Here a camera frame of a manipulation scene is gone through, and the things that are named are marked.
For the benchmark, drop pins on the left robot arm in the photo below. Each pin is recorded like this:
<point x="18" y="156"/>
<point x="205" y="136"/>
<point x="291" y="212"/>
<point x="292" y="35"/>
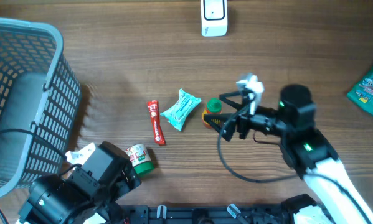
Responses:
<point x="92" y="188"/>

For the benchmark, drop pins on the teal tissue packet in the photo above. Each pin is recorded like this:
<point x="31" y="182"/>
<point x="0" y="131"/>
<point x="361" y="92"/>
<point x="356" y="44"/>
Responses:
<point x="177" y="113"/>

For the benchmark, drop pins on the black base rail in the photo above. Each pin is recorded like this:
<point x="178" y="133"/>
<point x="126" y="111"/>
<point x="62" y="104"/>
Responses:
<point x="261" y="213"/>

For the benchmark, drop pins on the grey plastic mesh basket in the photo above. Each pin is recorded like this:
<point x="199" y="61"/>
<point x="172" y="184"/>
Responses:
<point x="39" y="99"/>

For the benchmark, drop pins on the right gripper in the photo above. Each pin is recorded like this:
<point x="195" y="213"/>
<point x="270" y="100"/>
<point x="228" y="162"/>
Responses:
<point x="229" y="129"/>

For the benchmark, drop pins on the white barcode scanner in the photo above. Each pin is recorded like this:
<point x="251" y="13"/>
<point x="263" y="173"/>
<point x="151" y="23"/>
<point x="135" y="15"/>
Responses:
<point x="214" y="18"/>

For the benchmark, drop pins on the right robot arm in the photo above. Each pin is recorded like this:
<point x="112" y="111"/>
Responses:
<point x="304" y="148"/>

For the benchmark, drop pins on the green lid jar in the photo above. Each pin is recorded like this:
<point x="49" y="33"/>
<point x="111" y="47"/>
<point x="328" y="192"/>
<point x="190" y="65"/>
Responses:
<point x="140" y="159"/>

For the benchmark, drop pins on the red sachet stick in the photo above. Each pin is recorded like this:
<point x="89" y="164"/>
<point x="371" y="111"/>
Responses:
<point x="155" y="122"/>

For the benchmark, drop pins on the green cap sauce bottle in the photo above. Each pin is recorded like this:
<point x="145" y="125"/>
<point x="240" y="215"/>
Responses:
<point x="213" y="106"/>

